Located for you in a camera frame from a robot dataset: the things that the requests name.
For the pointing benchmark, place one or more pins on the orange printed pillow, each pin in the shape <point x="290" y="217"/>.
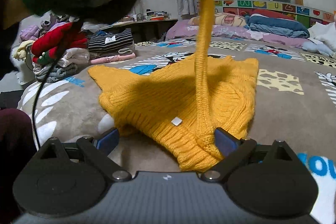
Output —
<point x="225" y="19"/>

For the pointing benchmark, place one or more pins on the grey curtain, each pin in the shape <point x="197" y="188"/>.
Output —
<point x="185" y="2"/>

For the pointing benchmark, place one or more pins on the white pillow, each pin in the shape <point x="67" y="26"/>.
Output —
<point x="324" y="33"/>

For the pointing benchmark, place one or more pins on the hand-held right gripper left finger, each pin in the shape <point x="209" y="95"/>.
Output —
<point x="109" y="141"/>

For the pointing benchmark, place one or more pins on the white folded garment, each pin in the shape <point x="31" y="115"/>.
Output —
<point x="73" y="56"/>

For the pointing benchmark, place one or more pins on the black white striped garment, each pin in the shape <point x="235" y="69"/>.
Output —
<point x="113" y="41"/>

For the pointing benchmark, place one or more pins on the purple quilt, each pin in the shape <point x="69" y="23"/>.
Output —
<point x="236" y="33"/>

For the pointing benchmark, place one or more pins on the colourful picture headboard mat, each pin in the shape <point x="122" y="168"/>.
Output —
<point x="275" y="6"/>

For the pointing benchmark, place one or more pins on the grey folded garment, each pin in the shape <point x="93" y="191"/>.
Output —
<point x="127" y="51"/>

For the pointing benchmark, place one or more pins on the light blue plush toy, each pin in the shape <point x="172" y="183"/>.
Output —
<point x="316" y="48"/>

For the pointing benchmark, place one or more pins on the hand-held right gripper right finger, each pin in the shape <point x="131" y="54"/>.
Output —
<point x="225" y="142"/>

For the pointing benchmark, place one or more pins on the yellow knit sweater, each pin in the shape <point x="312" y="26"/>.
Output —
<point x="162" y="98"/>

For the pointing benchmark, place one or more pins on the grey knit garment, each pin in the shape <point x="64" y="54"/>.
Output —
<point x="57" y="74"/>

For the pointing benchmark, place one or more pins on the red garment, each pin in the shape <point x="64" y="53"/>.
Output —
<point x="52" y="40"/>

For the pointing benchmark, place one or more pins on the blue folded quilt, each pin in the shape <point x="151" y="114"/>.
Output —
<point x="278" y="26"/>

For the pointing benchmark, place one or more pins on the dark wooden desk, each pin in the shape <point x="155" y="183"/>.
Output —
<point x="147" y="29"/>

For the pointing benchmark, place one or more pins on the pink folded garment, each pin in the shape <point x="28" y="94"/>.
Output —
<point x="113" y="58"/>

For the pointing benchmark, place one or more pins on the cream garment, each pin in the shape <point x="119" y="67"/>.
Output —
<point x="22" y="50"/>

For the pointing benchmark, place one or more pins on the person's maroon trouser leg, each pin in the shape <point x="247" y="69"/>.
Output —
<point x="13" y="161"/>

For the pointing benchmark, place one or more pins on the lilac garment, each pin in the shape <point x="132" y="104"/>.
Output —
<point x="30" y="33"/>

